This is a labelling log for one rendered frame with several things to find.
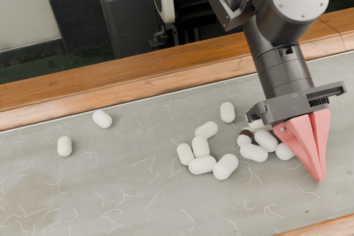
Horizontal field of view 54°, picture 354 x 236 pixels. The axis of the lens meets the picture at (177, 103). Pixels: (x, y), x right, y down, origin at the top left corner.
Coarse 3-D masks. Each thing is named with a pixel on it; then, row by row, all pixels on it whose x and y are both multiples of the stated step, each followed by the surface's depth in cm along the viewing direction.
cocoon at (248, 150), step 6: (246, 144) 44; (252, 144) 44; (240, 150) 44; (246, 150) 43; (252, 150) 43; (258, 150) 43; (264, 150) 43; (246, 156) 43; (252, 156) 43; (258, 156) 42; (264, 156) 42
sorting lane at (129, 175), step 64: (320, 64) 59; (64, 128) 54; (128, 128) 52; (192, 128) 50; (0, 192) 45; (64, 192) 44; (128, 192) 43; (192, 192) 41; (256, 192) 40; (320, 192) 39
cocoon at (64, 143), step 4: (64, 136) 50; (60, 140) 49; (64, 140) 49; (68, 140) 50; (60, 144) 49; (64, 144) 48; (68, 144) 49; (60, 148) 48; (64, 148) 48; (68, 148) 48; (60, 152) 48; (64, 152) 48; (68, 152) 48
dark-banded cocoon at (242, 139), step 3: (243, 129) 46; (246, 129) 46; (249, 129) 46; (252, 132) 46; (240, 135) 45; (243, 135) 45; (246, 135) 45; (240, 138) 45; (243, 138) 45; (246, 138) 45; (249, 138) 45; (237, 141) 46; (240, 141) 45; (243, 141) 45; (246, 141) 45; (249, 141) 45; (240, 144) 45
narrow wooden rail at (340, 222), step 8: (344, 216) 34; (352, 216) 33; (312, 224) 33; (320, 224) 33; (328, 224) 33; (336, 224) 33; (344, 224) 33; (352, 224) 33; (288, 232) 33; (296, 232) 33; (304, 232) 33; (312, 232) 33; (320, 232) 32; (328, 232) 32; (336, 232) 32; (344, 232) 32; (352, 232) 32
